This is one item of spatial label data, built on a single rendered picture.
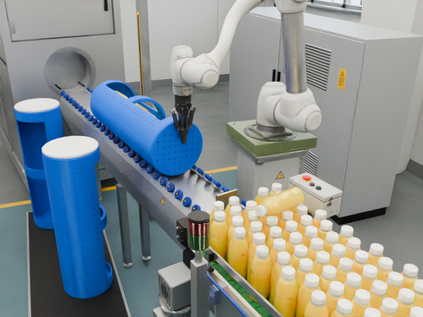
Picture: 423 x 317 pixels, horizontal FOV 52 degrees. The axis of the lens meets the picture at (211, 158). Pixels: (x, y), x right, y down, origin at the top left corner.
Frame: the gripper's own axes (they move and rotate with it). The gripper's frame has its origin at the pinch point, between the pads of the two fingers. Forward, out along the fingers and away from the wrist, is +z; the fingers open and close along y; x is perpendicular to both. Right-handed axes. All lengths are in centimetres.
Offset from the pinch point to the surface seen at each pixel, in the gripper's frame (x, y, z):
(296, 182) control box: -54, 22, 7
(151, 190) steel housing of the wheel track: 7.1, -14.7, 28.0
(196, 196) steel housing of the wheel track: -16.9, -3.3, 23.4
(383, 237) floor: -4, 170, 116
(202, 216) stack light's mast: -78, -37, -10
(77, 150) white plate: 37, -40, 12
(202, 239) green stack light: -80, -39, -4
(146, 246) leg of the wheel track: 64, 4, 104
